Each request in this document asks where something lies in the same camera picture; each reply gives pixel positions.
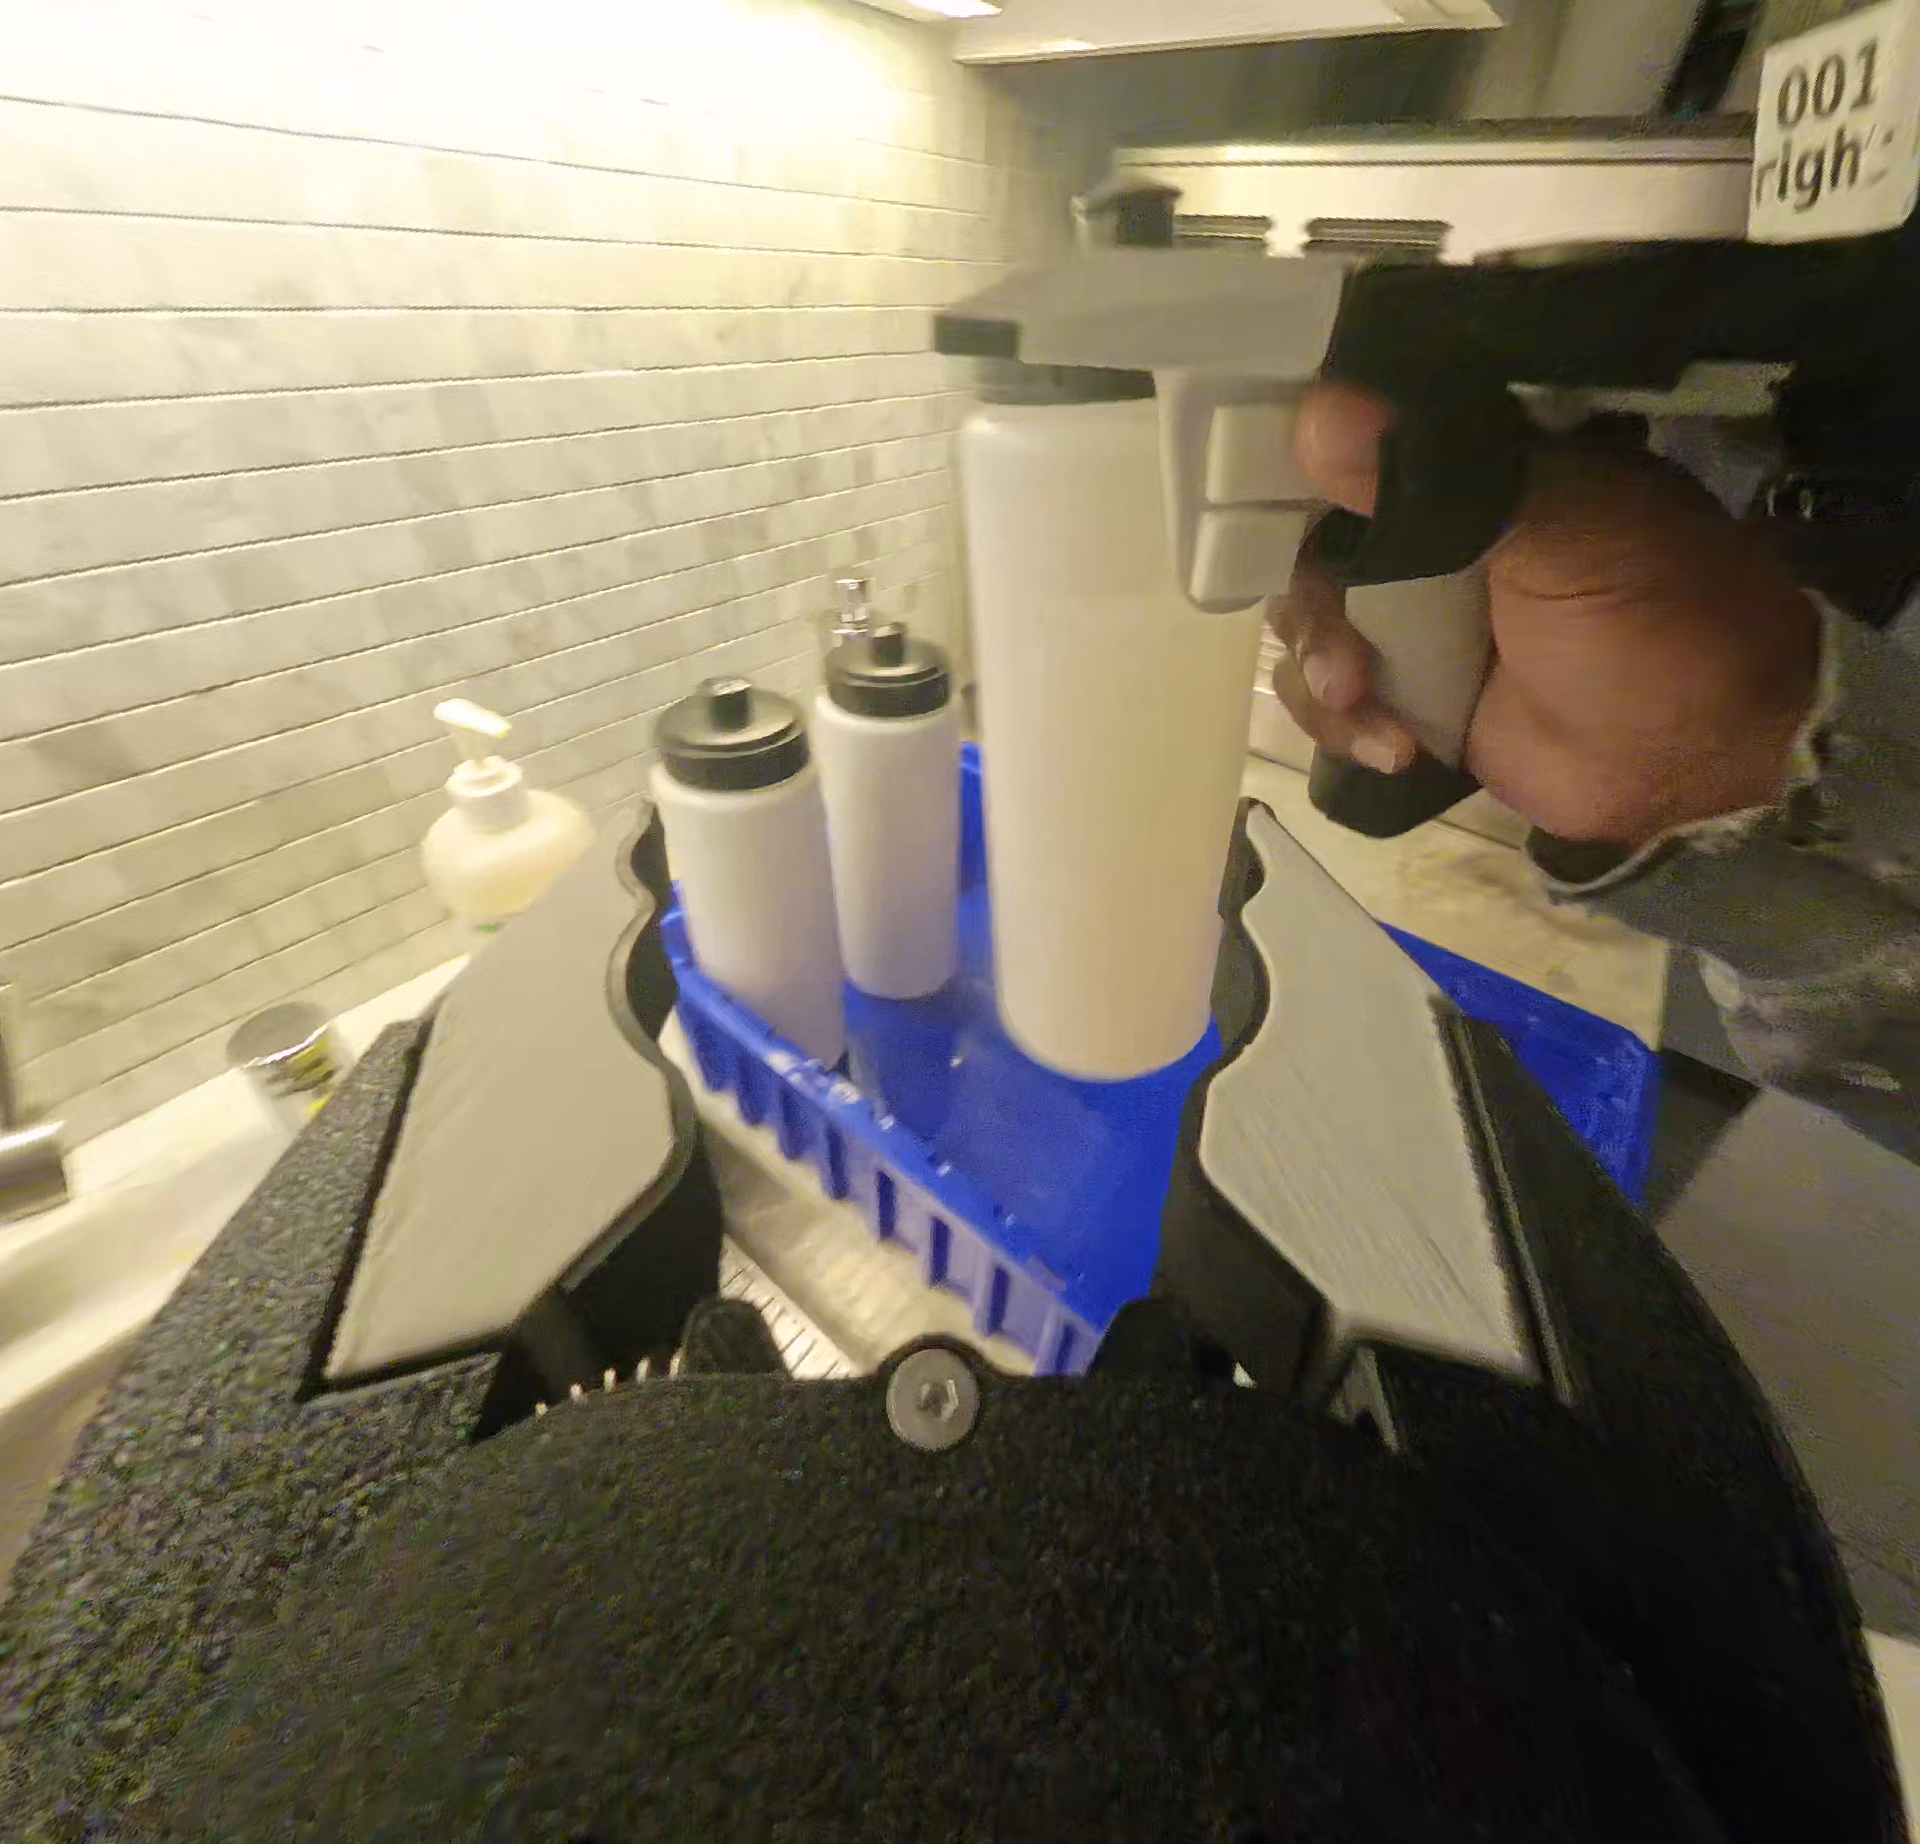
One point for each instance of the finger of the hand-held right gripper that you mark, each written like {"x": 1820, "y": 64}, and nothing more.
{"x": 1502, "y": 186}
{"x": 1171, "y": 313}

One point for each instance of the stainless steel sink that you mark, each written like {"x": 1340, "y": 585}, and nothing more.
{"x": 797, "y": 1245}

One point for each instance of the steel kitchen faucet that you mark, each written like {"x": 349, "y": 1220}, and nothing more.
{"x": 22, "y": 1162}

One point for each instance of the white marble desk countertop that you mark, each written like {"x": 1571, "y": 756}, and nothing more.
{"x": 136, "y": 1215}

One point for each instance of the silver pump dispenser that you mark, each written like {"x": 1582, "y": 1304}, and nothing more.
{"x": 857, "y": 606}

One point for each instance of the white soap pump bottle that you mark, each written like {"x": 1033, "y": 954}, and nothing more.
{"x": 503, "y": 855}

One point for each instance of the blue plastic bin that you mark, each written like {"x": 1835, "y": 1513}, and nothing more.
{"x": 1022, "y": 1125}

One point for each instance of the white squeeze bottle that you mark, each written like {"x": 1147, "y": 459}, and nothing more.
{"x": 1112, "y": 751}
{"x": 751, "y": 884}
{"x": 892, "y": 824}

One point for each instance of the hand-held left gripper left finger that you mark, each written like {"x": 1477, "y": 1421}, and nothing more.
{"x": 511, "y": 1125}

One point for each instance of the person's right hand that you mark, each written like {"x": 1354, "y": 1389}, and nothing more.
{"x": 1652, "y": 644}

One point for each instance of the chrome counter cap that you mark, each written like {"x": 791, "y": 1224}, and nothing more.
{"x": 286, "y": 1050}

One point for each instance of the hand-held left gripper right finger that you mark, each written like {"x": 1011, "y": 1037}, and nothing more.
{"x": 1352, "y": 1155}

